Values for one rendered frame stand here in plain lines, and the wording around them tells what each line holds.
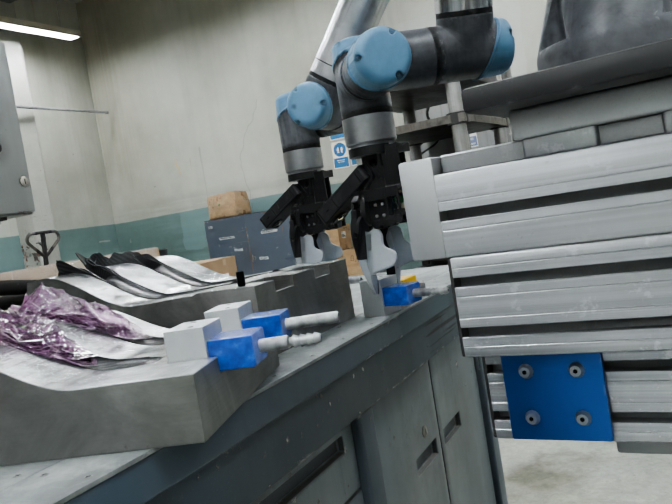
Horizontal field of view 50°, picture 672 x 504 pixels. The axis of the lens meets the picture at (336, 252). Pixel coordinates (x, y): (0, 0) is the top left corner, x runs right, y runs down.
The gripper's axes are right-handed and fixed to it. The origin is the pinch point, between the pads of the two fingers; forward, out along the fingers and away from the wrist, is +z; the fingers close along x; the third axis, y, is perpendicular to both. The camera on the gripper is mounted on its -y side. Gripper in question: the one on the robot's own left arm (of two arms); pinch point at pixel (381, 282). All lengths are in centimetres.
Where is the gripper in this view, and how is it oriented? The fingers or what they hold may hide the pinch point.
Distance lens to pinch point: 107.6
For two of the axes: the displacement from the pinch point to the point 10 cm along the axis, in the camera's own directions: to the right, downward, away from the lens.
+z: 1.6, 9.9, 0.5
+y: 8.1, -1.0, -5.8
